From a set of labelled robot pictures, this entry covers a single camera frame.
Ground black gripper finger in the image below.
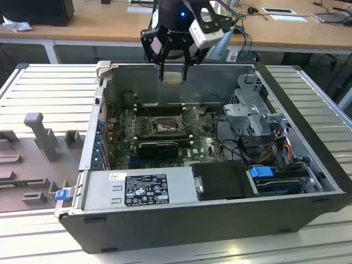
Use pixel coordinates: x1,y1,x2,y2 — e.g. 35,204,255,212
140,28,169,81
182,40,207,81

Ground silver square CPU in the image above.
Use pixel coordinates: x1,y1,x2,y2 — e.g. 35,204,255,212
162,70,184,85

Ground metal socket cover frame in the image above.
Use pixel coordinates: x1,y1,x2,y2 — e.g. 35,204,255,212
180,106,201,130

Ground metal CPU socket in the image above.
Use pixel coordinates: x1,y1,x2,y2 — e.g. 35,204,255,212
148,114,187,136

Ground pale blue teach pendant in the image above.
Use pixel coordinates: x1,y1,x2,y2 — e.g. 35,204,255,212
207,26,236,61

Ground wooden desk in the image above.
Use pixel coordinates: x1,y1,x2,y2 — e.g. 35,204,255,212
0,0,352,65

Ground grey metal drive cage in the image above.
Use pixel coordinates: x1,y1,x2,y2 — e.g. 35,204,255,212
222,73,293,144

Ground green motherboard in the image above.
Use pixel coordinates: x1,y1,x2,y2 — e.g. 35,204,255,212
106,106,230,170

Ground green RAM stick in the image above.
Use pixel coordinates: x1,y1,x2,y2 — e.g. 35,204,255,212
137,136,193,147
0,178,45,190

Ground black box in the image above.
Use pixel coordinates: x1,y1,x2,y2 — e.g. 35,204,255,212
0,0,75,28

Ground black plastic shroud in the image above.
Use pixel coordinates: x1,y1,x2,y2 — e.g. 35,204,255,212
189,162,261,201

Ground hard disk in blue carrier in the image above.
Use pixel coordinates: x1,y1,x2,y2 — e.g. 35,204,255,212
249,164,302,196

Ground crumpled white paper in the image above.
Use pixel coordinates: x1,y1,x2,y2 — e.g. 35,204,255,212
2,15,33,33

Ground black power supply label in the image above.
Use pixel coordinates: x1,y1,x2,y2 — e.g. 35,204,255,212
125,173,169,207

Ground grey tablet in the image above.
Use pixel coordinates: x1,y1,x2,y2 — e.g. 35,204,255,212
310,11,351,25

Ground silver power supply unit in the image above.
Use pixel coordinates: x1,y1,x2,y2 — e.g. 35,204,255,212
81,166,199,210

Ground grey parts rack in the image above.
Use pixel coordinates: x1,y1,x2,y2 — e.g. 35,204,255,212
0,112,86,213

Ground dark grey PC case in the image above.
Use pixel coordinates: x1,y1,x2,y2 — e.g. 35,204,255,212
54,60,352,254

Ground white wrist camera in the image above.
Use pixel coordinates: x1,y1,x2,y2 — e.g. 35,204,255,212
191,18,224,50

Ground blue cable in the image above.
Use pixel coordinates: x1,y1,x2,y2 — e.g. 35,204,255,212
238,25,252,55

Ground yellow red wire bundle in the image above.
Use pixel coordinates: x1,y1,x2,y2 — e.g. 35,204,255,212
260,129,293,166

